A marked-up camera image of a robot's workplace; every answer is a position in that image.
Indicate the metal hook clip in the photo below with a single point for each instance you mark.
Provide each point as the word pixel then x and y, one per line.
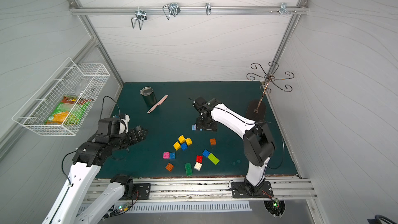
pixel 208 9
pixel 283 10
pixel 139 19
pixel 171 10

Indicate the lime green long lego brick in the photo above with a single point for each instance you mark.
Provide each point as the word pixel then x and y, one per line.
pixel 213 159

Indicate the black metal jewelry stand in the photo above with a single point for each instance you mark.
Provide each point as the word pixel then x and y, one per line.
pixel 256 109

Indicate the cream lego brick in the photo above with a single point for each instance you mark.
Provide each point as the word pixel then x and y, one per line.
pixel 197 166

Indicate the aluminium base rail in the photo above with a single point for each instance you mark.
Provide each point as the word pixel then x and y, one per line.
pixel 224 188

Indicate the orange lego brick front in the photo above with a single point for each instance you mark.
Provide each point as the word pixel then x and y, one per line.
pixel 169 167

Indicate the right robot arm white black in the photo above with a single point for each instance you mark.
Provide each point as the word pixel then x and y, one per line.
pixel 258 142

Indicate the yellow lego brick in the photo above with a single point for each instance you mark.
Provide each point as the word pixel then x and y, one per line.
pixel 188 141
pixel 181 139
pixel 177 146

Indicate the green snack bag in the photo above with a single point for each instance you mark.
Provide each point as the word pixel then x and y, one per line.
pixel 70 111

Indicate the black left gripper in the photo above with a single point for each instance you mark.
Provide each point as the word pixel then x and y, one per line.
pixel 135 134

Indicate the dark green metal tumbler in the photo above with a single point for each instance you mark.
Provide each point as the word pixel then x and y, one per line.
pixel 149 96

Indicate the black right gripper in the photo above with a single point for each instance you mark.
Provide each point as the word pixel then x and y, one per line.
pixel 203 121

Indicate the dark green long lego brick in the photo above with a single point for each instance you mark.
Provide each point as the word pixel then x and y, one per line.
pixel 188 169

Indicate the pink plastic knife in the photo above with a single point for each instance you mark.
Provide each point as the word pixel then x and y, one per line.
pixel 157 104

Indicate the aluminium crossbar rail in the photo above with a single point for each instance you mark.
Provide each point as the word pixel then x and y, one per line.
pixel 185 10

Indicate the white wire basket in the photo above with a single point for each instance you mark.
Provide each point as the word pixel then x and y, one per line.
pixel 83 80

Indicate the orange lego brick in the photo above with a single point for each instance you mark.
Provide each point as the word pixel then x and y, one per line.
pixel 169 167
pixel 212 142

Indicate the red lego brick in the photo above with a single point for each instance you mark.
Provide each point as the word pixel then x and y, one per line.
pixel 199 159

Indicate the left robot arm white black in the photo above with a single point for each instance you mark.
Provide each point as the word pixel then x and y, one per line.
pixel 87 162

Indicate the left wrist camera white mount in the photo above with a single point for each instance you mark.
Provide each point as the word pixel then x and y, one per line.
pixel 124 125

